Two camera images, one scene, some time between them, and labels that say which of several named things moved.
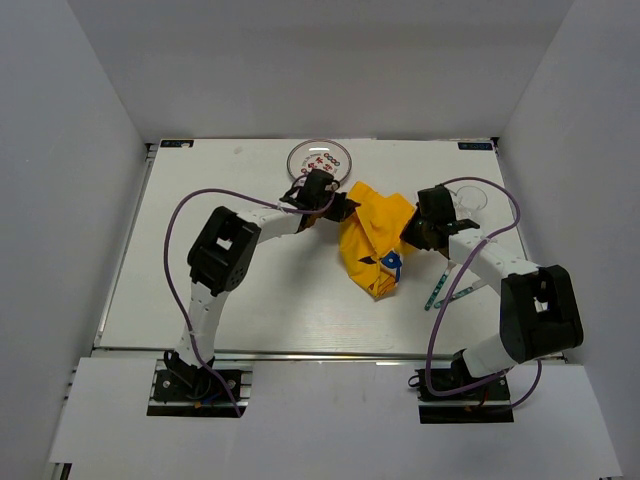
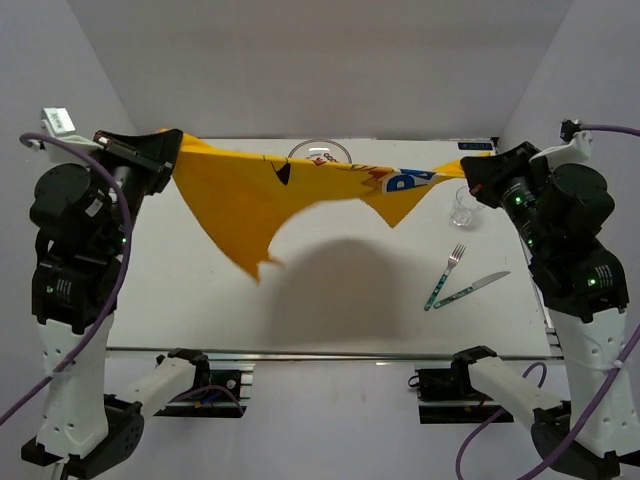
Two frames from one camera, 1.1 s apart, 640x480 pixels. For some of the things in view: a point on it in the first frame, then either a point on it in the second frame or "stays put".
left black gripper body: [322, 203] to [137, 179]
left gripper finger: [338, 212] to [158, 149]
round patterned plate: [319, 154] stays put
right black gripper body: [416, 229] to [517, 191]
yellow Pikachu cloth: [371, 243] to [243, 199]
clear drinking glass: [467, 200] stays put
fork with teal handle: [450, 265] stays put
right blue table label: [478, 146] stays put
